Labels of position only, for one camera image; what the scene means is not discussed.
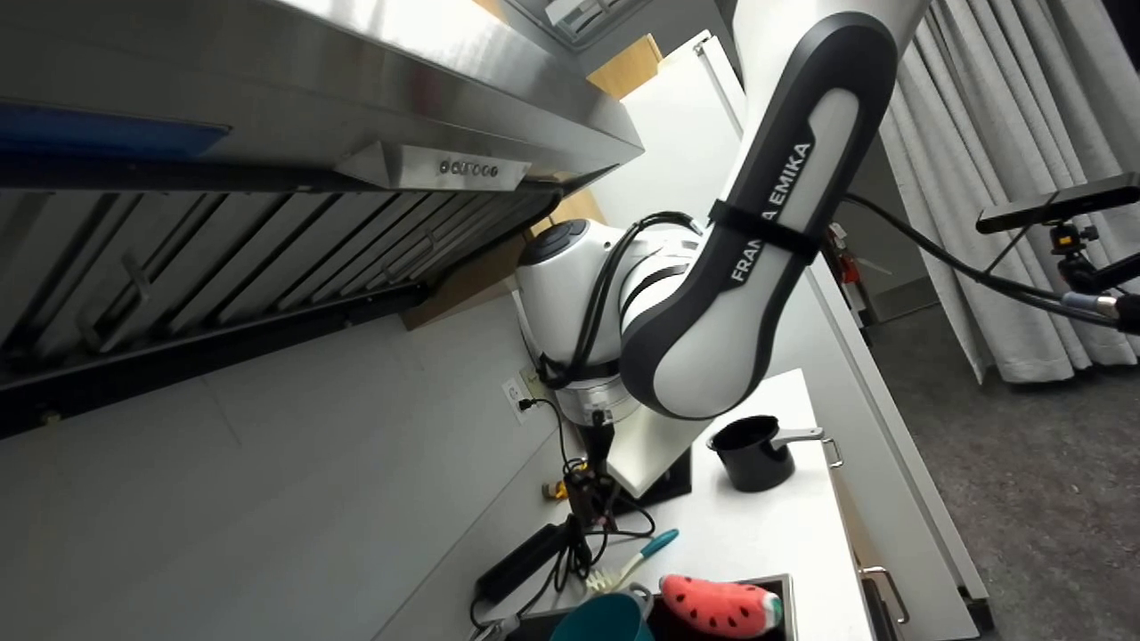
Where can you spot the black tripod stand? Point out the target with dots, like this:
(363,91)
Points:
(1055,202)

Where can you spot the watermelon plush toy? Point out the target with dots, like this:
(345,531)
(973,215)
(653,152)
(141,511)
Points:
(718,606)

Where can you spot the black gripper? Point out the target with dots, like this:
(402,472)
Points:
(593,449)

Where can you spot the small yellow object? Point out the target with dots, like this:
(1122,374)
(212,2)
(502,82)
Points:
(553,488)

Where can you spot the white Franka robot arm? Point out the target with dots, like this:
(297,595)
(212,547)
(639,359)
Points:
(715,342)

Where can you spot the grey curtain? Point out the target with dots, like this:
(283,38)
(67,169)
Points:
(1019,118)

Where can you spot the steel range hood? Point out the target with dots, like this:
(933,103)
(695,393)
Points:
(238,143)

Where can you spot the teal cooking pot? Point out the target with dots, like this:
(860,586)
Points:
(601,621)

